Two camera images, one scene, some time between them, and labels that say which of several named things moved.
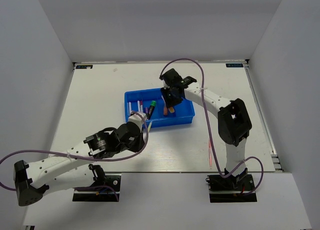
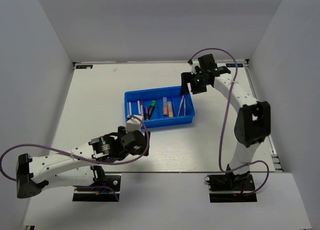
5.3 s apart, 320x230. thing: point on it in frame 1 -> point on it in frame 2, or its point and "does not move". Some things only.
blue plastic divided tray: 152,102 does not move
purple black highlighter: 147,113 does not move
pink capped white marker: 138,106 does not move
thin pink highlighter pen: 210,154 -> 180,105
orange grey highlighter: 165,110 does not move
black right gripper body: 171,88 -> 198,85
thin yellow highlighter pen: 149,126 -> 184,106
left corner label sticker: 84,67 does not move
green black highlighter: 152,108 does not move
